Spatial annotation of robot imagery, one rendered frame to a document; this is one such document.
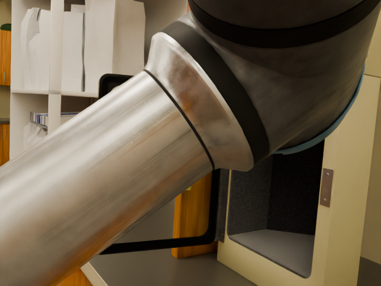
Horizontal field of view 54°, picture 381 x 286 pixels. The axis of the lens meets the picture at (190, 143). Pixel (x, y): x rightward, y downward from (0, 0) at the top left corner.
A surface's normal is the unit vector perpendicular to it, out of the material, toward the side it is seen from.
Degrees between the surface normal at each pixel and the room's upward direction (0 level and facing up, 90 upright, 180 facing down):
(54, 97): 90
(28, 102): 90
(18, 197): 64
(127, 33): 91
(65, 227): 98
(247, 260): 90
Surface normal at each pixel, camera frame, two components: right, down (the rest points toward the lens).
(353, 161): 0.55, 0.12
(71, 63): 0.09, 0.12
